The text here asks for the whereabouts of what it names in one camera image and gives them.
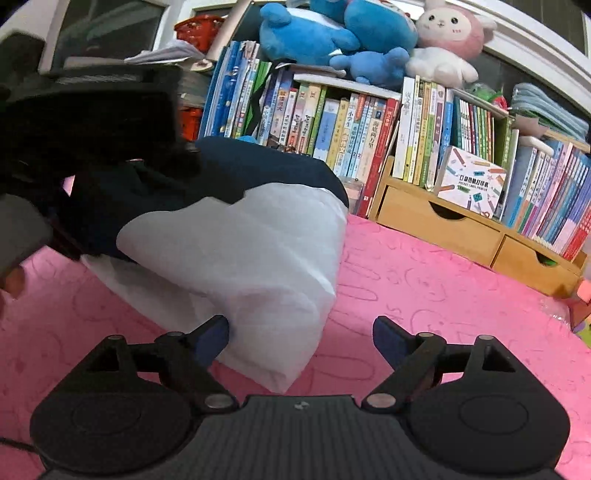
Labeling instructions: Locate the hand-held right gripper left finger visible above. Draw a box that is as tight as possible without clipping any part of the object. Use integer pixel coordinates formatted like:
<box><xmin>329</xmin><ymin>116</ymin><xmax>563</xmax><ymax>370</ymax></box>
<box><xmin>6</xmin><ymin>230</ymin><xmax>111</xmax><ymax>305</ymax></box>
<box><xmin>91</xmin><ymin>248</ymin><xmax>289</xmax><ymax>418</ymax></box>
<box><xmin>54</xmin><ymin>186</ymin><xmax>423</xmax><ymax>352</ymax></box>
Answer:
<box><xmin>88</xmin><ymin>315</ymin><xmax>238</xmax><ymax>411</ymax></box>

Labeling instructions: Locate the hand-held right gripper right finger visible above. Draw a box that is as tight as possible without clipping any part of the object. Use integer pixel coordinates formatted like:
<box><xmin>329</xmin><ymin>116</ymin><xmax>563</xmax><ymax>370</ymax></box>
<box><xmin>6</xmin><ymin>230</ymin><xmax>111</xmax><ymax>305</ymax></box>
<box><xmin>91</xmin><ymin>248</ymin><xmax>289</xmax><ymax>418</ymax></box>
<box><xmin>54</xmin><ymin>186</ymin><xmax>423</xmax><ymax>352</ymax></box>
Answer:
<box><xmin>362</xmin><ymin>316</ymin><xmax>518</xmax><ymax>414</ymax></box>

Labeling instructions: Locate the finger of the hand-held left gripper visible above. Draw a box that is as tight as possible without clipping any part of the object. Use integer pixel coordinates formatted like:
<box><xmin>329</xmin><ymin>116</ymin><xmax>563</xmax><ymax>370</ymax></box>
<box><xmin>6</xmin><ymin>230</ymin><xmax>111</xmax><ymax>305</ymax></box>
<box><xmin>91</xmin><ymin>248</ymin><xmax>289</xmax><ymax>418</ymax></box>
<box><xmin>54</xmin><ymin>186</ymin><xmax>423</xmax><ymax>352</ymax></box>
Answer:
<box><xmin>124</xmin><ymin>138</ymin><xmax>201</xmax><ymax>178</ymax></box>

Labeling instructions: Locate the navy and white jacket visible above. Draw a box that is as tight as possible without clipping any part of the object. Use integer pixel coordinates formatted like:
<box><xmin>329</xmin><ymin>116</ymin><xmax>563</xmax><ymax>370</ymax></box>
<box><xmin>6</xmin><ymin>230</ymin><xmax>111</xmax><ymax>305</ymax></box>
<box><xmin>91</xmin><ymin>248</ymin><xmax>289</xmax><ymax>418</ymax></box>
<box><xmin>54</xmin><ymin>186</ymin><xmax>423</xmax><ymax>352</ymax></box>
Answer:
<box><xmin>60</xmin><ymin>136</ymin><xmax>349</xmax><ymax>393</ymax></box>

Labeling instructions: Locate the person's left hand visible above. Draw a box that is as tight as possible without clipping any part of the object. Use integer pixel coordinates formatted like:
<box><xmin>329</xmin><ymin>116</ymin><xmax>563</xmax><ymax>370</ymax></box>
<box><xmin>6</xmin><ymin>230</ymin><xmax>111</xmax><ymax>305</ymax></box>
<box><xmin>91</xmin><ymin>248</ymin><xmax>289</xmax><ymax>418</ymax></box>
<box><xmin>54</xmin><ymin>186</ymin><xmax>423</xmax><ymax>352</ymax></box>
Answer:
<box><xmin>0</xmin><ymin>267</ymin><xmax>27</xmax><ymax>319</ymax></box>

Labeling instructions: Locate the pink printed mat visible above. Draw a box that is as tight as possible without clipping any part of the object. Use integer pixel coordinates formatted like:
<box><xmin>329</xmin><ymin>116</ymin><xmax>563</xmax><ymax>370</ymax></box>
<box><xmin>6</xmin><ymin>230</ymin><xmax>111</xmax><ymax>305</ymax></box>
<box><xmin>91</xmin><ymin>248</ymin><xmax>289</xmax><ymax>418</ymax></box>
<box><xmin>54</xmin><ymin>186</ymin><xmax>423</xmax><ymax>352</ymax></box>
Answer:
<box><xmin>0</xmin><ymin>215</ymin><xmax>591</xmax><ymax>480</ymax></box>

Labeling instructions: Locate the row of tall blue picture books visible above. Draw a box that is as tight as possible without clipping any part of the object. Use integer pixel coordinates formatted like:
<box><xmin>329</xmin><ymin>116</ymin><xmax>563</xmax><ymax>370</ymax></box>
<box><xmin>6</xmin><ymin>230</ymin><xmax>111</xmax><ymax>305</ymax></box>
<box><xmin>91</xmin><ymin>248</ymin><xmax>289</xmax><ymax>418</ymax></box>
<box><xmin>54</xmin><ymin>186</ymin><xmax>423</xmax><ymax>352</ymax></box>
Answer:
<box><xmin>198</xmin><ymin>41</ymin><xmax>271</xmax><ymax>139</ymax></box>

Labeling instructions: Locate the wooden drawer organizer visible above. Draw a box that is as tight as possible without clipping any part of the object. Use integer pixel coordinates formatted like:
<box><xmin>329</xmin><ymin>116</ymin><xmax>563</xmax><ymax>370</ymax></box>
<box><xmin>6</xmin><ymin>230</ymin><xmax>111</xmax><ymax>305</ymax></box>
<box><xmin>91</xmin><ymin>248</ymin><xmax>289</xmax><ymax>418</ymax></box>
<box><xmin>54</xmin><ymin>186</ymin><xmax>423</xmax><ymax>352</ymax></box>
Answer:
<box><xmin>369</xmin><ymin>157</ymin><xmax>587</xmax><ymax>298</ymax></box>

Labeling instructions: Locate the small red basket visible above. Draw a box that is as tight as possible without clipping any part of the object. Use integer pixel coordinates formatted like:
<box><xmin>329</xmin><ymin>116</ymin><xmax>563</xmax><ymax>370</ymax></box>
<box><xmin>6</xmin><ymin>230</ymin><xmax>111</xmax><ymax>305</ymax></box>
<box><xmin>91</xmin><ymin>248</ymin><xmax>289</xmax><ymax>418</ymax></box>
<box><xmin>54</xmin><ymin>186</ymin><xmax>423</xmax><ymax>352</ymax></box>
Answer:
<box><xmin>174</xmin><ymin>14</ymin><xmax>226</xmax><ymax>54</ymax></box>

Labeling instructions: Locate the beige leaning folder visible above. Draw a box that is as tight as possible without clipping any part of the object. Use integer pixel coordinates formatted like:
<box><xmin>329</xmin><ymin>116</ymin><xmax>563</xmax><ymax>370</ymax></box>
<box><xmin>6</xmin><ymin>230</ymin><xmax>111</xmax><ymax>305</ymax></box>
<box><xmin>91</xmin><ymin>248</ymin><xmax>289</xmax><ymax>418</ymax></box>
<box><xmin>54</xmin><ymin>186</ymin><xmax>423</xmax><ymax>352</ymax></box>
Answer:
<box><xmin>205</xmin><ymin>0</ymin><xmax>254</xmax><ymax>62</ymax></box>

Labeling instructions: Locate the clear plastic cup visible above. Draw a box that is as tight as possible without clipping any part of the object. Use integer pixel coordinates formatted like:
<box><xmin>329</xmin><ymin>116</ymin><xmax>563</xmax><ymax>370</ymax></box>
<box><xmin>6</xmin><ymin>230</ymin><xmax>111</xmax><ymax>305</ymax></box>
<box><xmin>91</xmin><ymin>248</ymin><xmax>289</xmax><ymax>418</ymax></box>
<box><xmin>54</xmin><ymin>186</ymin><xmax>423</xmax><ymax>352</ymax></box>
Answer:
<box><xmin>341</xmin><ymin>178</ymin><xmax>366</xmax><ymax>217</ymax></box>

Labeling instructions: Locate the row of children's storybooks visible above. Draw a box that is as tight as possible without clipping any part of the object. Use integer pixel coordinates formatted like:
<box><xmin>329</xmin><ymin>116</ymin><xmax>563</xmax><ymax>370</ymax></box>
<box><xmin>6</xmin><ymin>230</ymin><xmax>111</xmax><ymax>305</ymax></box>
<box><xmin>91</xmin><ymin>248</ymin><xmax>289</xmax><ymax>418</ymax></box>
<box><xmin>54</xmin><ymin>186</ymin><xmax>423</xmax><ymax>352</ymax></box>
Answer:
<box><xmin>256</xmin><ymin>69</ymin><xmax>402</xmax><ymax>217</ymax></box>

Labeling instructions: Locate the clear plastic bag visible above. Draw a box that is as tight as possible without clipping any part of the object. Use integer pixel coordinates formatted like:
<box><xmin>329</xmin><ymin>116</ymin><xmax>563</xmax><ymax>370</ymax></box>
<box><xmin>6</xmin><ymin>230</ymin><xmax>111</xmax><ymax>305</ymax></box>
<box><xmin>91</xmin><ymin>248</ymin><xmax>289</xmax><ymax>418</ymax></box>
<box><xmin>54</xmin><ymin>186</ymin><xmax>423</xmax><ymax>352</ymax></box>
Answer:
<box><xmin>538</xmin><ymin>295</ymin><xmax>575</xmax><ymax>333</ymax></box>

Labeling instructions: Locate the large blue plush toy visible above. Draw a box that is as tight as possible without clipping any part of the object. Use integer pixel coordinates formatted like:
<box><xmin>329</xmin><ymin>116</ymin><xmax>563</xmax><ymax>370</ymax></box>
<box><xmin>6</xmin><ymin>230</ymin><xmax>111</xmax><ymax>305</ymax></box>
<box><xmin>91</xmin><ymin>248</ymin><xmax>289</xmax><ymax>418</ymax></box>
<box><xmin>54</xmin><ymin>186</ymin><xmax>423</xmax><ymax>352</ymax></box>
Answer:
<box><xmin>259</xmin><ymin>2</ymin><xmax>361</xmax><ymax>66</ymax></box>

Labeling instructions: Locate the white patterned box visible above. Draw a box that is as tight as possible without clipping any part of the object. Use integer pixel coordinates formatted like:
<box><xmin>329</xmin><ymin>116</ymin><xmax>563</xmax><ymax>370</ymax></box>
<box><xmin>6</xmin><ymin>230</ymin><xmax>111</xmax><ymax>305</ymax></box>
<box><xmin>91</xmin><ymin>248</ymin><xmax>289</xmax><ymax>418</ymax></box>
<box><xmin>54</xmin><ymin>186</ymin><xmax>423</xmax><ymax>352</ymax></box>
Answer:
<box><xmin>434</xmin><ymin>147</ymin><xmax>508</xmax><ymax>220</ymax></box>

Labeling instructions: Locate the white flat box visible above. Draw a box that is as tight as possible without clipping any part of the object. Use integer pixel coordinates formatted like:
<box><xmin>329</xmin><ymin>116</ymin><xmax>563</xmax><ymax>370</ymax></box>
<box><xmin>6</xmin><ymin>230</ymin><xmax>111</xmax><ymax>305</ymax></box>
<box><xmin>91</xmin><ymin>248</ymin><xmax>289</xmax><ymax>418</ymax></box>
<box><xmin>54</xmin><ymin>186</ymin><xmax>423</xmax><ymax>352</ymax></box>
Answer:
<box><xmin>293</xmin><ymin>73</ymin><xmax>402</xmax><ymax>100</ymax></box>

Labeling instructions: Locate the pink dollhouse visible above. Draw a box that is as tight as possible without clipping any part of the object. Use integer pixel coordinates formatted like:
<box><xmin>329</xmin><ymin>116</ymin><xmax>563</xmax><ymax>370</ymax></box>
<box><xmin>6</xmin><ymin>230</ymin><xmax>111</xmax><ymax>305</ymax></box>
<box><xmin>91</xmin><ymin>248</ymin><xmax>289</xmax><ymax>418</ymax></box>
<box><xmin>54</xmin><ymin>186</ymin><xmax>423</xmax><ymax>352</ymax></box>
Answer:
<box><xmin>570</xmin><ymin>277</ymin><xmax>591</xmax><ymax>347</ymax></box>

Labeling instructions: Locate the row of green yellow books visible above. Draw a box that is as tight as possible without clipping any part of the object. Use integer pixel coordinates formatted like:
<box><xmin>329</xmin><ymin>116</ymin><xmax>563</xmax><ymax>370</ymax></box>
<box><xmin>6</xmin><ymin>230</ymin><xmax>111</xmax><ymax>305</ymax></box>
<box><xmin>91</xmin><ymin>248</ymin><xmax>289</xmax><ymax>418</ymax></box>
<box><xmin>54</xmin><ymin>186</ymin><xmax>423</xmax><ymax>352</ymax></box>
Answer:
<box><xmin>392</xmin><ymin>76</ymin><xmax>515</xmax><ymax>190</ymax></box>

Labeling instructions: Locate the white plastic roll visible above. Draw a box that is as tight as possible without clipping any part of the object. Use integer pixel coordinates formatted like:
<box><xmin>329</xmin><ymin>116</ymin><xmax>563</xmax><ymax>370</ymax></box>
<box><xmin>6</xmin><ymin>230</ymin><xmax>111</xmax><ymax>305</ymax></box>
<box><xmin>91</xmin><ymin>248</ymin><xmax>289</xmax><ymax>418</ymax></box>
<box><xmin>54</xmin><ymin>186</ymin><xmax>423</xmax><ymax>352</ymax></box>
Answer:
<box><xmin>517</xmin><ymin>136</ymin><xmax>555</xmax><ymax>158</ymax></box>

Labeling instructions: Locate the green pink toy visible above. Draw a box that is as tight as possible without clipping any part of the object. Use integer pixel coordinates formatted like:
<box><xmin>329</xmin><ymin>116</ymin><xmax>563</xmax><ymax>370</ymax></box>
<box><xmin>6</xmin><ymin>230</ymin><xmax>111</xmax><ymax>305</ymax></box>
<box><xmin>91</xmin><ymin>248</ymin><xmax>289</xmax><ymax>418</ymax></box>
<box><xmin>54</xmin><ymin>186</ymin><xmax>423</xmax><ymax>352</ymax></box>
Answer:
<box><xmin>464</xmin><ymin>82</ymin><xmax>509</xmax><ymax>109</ymax></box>

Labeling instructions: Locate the stack of pale blue booklets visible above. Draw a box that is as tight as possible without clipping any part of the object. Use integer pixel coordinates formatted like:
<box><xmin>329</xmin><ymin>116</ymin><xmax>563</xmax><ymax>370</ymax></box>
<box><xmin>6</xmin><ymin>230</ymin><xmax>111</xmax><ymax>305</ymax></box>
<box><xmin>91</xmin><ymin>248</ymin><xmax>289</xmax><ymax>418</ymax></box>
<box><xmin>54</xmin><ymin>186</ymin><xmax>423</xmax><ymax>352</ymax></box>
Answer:
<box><xmin>510</xmin><ymin>82</ymin><xmax>591</xmax><ymax>141</ymax></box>

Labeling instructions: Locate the pink white bunny plush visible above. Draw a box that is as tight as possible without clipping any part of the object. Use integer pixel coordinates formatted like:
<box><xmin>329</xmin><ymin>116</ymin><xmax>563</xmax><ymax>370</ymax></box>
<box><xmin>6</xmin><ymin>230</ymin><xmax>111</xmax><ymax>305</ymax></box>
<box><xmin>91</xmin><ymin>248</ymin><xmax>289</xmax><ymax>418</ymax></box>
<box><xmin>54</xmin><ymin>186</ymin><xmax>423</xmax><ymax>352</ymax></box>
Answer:
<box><xmin>406</xmin><ymin>0</ymin><xmax>498</xmax><ymax>89</ymax></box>

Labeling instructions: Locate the black strap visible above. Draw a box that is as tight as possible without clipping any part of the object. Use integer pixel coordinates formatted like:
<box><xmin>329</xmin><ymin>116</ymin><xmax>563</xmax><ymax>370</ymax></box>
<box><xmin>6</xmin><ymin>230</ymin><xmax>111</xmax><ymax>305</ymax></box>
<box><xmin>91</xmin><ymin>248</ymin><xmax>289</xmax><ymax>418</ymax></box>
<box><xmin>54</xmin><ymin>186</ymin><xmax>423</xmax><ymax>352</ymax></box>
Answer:
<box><xmin>247</xmin><ymin>59</ymin><xmax>296</xmax><ymax>136</ymax></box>

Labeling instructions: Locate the black cable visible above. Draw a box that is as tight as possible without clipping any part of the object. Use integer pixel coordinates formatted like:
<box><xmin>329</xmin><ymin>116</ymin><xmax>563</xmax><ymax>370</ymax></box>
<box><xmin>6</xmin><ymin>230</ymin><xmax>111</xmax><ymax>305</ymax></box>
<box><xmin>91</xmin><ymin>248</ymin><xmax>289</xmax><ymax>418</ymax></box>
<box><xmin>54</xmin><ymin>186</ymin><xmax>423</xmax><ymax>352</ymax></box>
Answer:
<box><xmin>0</xmin><ymin>436</ymin><xmax>40</xmax><ymax>456</ymax></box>

